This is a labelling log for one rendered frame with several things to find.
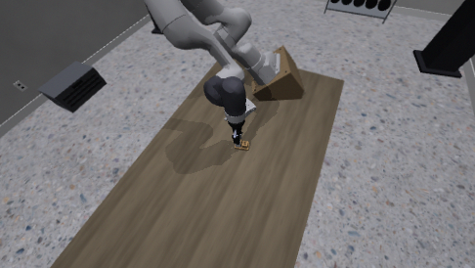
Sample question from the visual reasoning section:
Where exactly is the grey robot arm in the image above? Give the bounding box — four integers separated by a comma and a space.
144, 0, 281, 123

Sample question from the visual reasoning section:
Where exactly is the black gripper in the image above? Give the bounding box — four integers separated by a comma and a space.
228, 120, 245, 147

